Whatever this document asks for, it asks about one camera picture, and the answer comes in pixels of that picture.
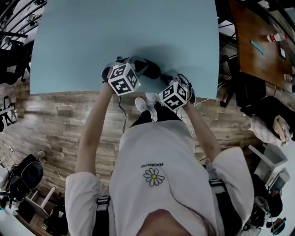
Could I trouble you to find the black cable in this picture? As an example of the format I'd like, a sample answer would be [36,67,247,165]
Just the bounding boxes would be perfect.
[118,95,128,134]

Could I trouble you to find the red label plastic bottle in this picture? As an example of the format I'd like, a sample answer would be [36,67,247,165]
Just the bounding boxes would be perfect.
[266,33,289,44]

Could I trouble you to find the white cable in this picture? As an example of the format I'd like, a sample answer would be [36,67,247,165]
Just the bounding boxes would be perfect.
[193,98,210,107]

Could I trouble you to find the white open box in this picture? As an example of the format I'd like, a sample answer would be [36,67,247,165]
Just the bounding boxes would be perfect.
[248,143,289,183]

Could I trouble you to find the white sneaker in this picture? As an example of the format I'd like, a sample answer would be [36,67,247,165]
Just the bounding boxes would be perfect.
[145,92,160,109]
[135,97,148,114]

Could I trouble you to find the white stool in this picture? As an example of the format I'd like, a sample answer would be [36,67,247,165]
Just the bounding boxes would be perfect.
[25,186,57,218]

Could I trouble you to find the black backpack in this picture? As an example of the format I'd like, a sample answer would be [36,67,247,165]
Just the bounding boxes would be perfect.
[241,95,295,139]

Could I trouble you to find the person's left forearm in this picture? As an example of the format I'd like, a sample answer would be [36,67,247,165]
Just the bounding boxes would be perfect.
[75,83,115,178]

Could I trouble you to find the white daisy print t-shirt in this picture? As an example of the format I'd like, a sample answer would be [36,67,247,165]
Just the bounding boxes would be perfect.
[65,119,255,236]

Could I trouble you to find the black harness strap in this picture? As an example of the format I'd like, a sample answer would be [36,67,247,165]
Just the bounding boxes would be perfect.
[94,195,112,236]
[208,178,242,236]

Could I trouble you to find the black folding stand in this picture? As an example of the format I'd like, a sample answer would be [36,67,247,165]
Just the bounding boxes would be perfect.
[0,95,18,132]

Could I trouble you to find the black trousers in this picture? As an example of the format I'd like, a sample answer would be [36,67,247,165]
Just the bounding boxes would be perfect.
[131,101,183,128]

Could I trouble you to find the small black framed tablet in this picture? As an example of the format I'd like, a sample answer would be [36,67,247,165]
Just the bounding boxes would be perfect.
[277,45,287,60]

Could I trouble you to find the light blue strip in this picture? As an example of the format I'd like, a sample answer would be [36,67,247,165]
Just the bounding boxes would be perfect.
[250,40,266,56]

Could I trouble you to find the white tote bag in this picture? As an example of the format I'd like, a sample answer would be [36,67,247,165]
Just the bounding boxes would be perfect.
[248,114,294,146]

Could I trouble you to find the person's right forearm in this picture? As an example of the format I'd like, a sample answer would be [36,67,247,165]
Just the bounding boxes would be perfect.
[183,101,222,162]

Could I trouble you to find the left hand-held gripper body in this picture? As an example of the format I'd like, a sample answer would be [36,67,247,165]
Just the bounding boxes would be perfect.
[100,62,142,96]

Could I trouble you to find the black glasses case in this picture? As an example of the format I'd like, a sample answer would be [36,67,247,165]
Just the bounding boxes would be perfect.
[136,58,162,80]

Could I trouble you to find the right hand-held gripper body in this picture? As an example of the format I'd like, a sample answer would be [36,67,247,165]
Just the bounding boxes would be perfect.
[157,80,196,113]

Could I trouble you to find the black office chair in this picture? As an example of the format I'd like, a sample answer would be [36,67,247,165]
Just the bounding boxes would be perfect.
[0,34,32,85]
[220,54,267,109]

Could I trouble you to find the brown wooden table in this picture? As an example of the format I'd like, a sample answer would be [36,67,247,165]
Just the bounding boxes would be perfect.
[229,0,295,94]

